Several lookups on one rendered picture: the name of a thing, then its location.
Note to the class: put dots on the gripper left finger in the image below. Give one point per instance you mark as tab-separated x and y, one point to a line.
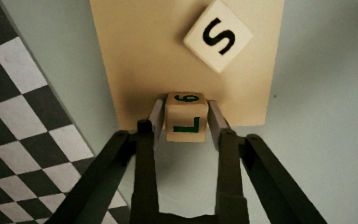
90	198

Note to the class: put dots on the tan flat mat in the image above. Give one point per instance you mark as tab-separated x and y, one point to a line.
145	58

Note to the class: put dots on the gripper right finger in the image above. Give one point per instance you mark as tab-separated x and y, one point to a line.
282	199

